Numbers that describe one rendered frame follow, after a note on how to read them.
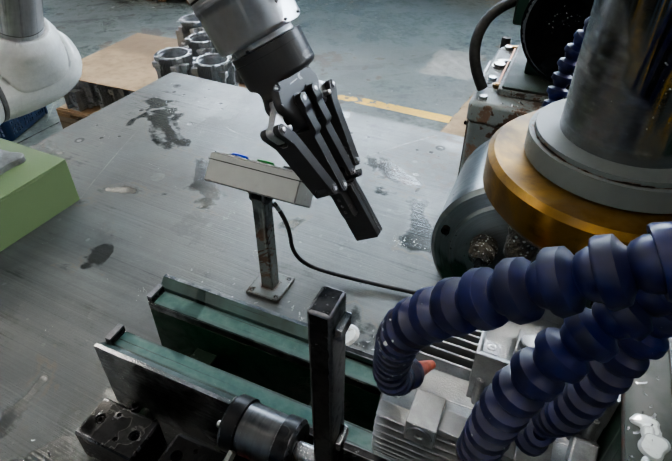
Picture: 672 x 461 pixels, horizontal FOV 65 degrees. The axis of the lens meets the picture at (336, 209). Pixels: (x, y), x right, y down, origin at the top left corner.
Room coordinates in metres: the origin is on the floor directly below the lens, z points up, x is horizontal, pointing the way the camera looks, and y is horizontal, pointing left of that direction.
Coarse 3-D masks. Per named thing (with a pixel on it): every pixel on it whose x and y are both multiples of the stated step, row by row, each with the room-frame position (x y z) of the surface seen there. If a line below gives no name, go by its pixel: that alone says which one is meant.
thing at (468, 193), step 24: (480, 168) 0.63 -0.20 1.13; (456, 192) 0.60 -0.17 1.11; (480, 192) 0.56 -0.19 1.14; (456, 216) 0.57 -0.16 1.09; (480, 216) 0.55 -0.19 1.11; (432, 240) 0.58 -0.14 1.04; (456, 240) 0.56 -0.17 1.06; (480, 240) 0.54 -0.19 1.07; (504, 240) 0.54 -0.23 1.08; (456, 264) 0.56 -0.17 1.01
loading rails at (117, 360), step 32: (160, 288) 0.59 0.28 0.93; (192, 288) 0.59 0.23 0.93; (160, 320) 0.57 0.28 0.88; (192, 320) 0.54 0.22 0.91; (224, 320) 0.54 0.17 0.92; (256, 320) 0.53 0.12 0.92; (288, 320) 0.52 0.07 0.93; (96, 352) 0.48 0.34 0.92; (128, 352) 0.47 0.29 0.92; (160, 352) 0.48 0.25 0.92; (192, 352) 0.55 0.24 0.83; (224, 352) 0.52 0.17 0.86; (256, 352) 0.50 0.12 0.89; (288, 352) 0.48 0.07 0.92; (352, 352) 0.47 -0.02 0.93; (128, 384) 0.46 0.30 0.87; (160, 384) 0.43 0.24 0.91; (192, 384) 0.41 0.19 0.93; (224, 384) 0.42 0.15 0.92; (256, 384) 0.42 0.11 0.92; (288, 384) 0.48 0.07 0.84; (352, 384) 0.43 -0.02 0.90; (160, 416) 0.44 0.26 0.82; (192, 416) 0.41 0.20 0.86; (352, 416) 0.43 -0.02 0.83; (352, 448) 0.33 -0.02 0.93
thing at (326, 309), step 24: (312, 312) 0.26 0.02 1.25; (336, 312) 0.26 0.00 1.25; (312, 336) 0.25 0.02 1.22; (336, 336) 0.25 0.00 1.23; (312, 360) 0.25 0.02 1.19; (336, 360) 0.26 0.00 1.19; (312, 384) 0.26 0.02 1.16; (336, 384) 0.26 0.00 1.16; (312, 408) 0.26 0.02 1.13; (336, 408) 0.26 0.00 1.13; (336, 432) 0.26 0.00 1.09; (312, 456) 0.27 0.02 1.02; (336, 456) 0.26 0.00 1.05
